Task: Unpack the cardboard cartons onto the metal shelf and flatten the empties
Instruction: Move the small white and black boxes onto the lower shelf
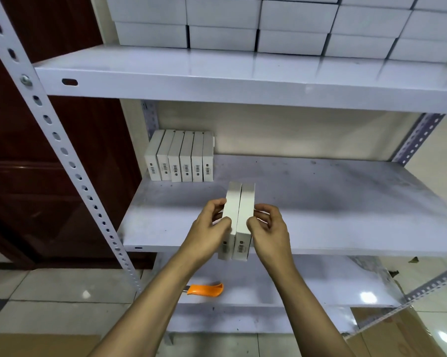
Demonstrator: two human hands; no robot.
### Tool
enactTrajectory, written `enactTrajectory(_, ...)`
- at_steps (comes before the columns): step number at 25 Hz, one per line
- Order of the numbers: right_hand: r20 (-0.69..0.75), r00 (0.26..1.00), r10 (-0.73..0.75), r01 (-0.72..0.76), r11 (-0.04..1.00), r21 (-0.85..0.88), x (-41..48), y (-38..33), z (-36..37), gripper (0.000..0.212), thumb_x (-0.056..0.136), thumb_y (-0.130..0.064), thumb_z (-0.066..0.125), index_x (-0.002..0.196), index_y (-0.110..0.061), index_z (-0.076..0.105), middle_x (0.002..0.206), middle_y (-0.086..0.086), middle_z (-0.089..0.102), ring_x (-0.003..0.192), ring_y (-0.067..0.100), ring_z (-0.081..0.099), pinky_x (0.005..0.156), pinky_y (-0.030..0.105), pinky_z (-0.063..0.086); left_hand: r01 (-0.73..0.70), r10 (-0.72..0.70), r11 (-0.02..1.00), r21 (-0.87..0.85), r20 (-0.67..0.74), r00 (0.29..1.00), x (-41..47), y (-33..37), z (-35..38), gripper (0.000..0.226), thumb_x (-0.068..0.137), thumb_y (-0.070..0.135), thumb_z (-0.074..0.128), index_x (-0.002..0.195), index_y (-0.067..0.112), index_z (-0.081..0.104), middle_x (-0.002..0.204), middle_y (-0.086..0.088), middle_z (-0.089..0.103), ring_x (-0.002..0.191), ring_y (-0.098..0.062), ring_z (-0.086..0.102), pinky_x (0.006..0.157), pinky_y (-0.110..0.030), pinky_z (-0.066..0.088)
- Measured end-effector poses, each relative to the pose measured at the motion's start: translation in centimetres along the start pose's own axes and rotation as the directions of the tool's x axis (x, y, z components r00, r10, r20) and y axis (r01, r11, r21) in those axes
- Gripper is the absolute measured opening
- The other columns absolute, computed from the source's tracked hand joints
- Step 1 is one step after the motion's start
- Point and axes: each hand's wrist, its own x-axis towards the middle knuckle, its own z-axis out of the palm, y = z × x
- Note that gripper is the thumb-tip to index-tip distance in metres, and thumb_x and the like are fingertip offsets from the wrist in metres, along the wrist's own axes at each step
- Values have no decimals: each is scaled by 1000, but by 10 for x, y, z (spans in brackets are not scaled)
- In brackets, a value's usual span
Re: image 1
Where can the person's right hand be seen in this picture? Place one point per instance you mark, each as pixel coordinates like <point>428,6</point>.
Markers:
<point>272,241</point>

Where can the row of slim white boxes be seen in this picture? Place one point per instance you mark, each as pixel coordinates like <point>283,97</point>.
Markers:
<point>179,156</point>

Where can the orange utility knife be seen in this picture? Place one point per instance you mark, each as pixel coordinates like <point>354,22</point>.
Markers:
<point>207,290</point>

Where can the tidy row of white boxes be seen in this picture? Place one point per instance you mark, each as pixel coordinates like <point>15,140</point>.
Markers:
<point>283,26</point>

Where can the dark wooden door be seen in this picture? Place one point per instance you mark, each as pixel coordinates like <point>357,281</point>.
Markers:
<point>60,189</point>

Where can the slim white tabbed box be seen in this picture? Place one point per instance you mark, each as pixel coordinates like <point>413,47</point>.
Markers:
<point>246,204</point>
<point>231,200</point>

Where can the person's left forearm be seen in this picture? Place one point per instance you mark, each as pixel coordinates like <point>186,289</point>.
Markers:
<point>145,316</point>

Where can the person's right forearm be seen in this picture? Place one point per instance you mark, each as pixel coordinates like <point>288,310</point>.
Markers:
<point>309,316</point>

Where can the large brown cardboard box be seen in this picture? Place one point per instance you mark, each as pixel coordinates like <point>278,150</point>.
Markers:
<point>391,334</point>

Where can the person's left hand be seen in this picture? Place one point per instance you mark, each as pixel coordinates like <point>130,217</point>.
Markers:
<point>205,238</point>

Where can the white metal shelving rack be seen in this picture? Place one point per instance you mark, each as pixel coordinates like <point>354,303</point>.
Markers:
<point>283,78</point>

